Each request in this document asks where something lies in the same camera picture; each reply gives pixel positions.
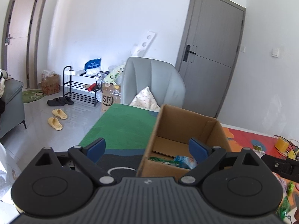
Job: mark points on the grey sofa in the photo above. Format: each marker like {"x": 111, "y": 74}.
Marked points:
{"x": 13, "y": 114}

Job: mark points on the white dotted cushion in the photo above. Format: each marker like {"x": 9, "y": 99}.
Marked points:
{"x": 144, "y": 99}

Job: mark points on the brown cardboard box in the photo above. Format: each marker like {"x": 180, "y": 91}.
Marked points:
{"x": 170, "y": 137}

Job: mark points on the green label snack pack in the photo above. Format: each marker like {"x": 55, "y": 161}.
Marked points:
{"x": 163, "y": 161}

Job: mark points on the black shoe rack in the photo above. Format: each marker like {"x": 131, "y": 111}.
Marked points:
{"x": 77, "y": 90}

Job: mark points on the yellow tape roll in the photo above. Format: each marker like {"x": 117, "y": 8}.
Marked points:
{"x": 281, "y": 144}

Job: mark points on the yellow slipper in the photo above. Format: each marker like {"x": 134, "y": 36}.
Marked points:
{"x": 60, "y": 113}
{"x": 55, "y": 124}

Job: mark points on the left yellow slipper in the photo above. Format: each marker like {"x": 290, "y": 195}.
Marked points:
{"x": 60, "y": 113}

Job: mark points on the small brown floor box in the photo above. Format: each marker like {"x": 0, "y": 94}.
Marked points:
{"x": 49, "y": 82}

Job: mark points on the right yellow slipper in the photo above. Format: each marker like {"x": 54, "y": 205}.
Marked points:
{"x": 55, "y": 124}

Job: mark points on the blue triangular snack pack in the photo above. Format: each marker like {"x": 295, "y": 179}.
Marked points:
{"x": 185, "y": 162}

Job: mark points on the small green snack pack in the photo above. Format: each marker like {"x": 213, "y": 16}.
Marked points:
{"x": 290, "y": 187}

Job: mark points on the grey door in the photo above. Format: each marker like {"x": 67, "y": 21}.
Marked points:
{"x": 214, "y": 31}

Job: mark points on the grey armchair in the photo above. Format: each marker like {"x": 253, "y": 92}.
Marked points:
{"x": 163, "y": 80}

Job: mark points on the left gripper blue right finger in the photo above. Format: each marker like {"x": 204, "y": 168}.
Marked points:
{"x": 198, "y": 150}

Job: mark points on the white board with holes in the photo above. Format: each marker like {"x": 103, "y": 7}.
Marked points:
{"x": 141, "y": 48}

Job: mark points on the black door handle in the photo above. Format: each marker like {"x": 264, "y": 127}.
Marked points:
{"x": 187, "y": 52}

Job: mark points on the yellow crumpled wrapper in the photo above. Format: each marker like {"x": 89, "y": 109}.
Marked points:
{"x": 292, "y": 155}

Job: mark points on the blue plastic bag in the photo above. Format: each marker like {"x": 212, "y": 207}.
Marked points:
{"x": 91, "y": 64}

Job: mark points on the green candy pack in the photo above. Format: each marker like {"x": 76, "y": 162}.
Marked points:
{"x": 283, "y": 209}

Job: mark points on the black slippers pair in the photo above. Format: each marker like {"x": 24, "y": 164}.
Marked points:
{"x": 61, "y": 101}

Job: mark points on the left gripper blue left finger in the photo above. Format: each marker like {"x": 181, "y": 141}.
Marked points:
{"x": 95, "y": 150}

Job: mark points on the open room door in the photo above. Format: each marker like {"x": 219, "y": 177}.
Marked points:
{"x": 19, "y": 42}

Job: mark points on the white wall switch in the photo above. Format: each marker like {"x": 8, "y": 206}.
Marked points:
{"x": 275, "y": 52}

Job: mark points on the colourful cartoon table mat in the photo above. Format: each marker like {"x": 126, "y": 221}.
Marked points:
{"x": 131, "y": 132}

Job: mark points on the SF cardboard box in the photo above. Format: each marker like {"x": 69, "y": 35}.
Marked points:
{"x": 111, "y": 94}

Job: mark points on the green floor mat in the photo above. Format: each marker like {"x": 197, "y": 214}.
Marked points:
{"x": 32, "y": 95}

